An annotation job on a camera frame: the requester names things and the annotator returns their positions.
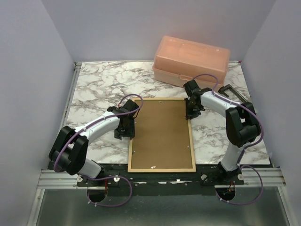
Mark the black metal clamp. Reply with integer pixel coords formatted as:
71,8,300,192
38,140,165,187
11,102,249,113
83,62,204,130
218,84,253,109

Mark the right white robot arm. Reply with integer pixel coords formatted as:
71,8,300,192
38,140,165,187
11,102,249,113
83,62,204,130
183,80,261,185

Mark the green and wood picture frame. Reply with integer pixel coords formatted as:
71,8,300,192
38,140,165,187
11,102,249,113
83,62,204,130
127,97,197,173

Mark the aluminium rail frame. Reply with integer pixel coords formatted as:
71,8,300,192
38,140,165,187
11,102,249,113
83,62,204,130
35,61,289,226

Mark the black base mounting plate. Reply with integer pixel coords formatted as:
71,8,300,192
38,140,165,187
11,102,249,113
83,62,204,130
73,164,244,196

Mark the brown frame backing board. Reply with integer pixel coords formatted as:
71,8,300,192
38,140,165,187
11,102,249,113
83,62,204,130
131,99,194,169

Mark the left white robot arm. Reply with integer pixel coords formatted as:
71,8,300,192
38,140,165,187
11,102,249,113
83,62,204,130
48,100,141,186

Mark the orange translucent plastic box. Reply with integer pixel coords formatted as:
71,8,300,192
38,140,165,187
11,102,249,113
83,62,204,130
152,36,230,91

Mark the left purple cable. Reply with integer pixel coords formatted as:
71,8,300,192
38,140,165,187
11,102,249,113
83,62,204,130
53,94,144,208

